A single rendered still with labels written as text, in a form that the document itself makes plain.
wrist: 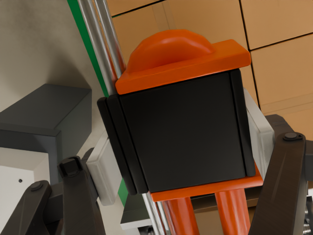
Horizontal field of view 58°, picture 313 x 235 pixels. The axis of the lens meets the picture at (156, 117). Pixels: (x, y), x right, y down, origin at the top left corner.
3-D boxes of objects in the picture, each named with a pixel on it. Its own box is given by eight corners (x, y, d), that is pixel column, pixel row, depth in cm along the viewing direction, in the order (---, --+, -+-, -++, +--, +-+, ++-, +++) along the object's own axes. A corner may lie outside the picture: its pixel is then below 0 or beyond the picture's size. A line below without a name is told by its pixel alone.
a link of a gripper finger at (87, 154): (89, 219, 14) (35, 226, 15) (112, 164, 19) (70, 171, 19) (79, 195, 14) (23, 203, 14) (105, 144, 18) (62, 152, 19)
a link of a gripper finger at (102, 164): (114, 205, 16) (101, 207, 16) (133, 145, 22) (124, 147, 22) (97, 160, 15) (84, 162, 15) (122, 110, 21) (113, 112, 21)
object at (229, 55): (250, 146, 22) (268, 185, 17) (158, 162, 23) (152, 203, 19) (233, 38, 19) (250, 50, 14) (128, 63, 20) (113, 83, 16)
